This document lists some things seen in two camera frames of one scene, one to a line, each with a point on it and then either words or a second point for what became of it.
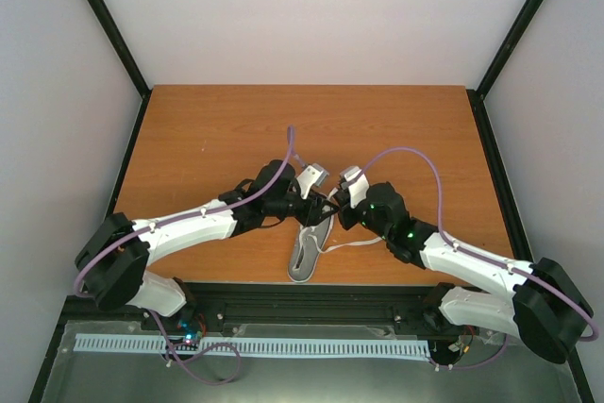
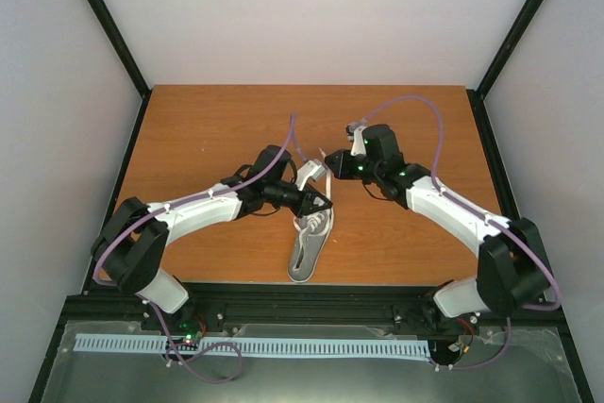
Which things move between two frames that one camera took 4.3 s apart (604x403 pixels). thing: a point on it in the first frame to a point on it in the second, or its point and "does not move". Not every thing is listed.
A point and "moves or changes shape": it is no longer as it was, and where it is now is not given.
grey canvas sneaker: (308, 246) does not move
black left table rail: (114, 198) does not move
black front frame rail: (411, 306) does not move
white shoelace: (376, 240) moves or changes shape
